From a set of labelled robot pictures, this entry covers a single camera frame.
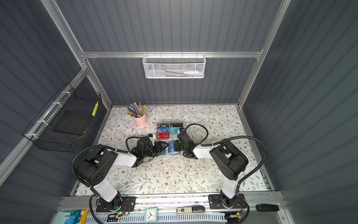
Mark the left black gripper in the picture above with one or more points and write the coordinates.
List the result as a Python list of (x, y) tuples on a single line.
[(160, 148)]

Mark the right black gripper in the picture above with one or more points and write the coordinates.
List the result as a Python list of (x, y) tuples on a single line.
[(176, 145)]

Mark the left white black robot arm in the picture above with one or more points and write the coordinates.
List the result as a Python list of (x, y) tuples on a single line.
[(91, 166)]

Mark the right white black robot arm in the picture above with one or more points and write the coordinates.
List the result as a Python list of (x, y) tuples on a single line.
[(228, 158)]

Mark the teal VIP card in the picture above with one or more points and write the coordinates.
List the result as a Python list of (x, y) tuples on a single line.
[(174, 130)]

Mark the black plain card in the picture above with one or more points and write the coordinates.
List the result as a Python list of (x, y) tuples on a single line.
[(176, 124)]

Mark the red VIP card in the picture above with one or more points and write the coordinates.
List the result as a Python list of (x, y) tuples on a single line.
[(163, 135)]

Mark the blue VIP card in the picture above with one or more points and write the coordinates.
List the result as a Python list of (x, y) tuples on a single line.
[(163, 130)]

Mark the black VIP card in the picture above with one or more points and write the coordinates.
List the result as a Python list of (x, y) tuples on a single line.
[(163, 125)]

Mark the pink pencil cup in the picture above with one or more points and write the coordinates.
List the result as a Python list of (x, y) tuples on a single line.
[(141, 122)]

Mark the coloured pencils bunch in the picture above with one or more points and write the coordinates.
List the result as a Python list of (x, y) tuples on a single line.
[(136, 110)]

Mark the yellow tag on basket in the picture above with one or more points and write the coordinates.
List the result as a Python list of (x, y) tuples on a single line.
[(95, 108)]

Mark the small teal desk clock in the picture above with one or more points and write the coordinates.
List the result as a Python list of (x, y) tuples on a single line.
[(151, 215)]

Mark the silver black label device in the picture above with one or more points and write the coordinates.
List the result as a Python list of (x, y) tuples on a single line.
[(191, 210)]

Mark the pens in white basket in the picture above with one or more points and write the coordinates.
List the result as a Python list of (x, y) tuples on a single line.
[(190, 73)]

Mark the black pad in basket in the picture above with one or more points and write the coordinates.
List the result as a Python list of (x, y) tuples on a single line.
[(73, 123)]

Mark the colourful booklet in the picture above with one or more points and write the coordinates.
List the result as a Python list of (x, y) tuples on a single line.
[(71, 217)]

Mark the black remote device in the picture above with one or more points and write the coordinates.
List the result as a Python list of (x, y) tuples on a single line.
[(267, 207)]

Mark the white wire mesh basket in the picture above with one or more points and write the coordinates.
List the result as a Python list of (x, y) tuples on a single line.
[(154, 67)]

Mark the black wire wall basket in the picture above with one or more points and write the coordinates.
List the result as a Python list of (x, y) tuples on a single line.
[(41, 133)]

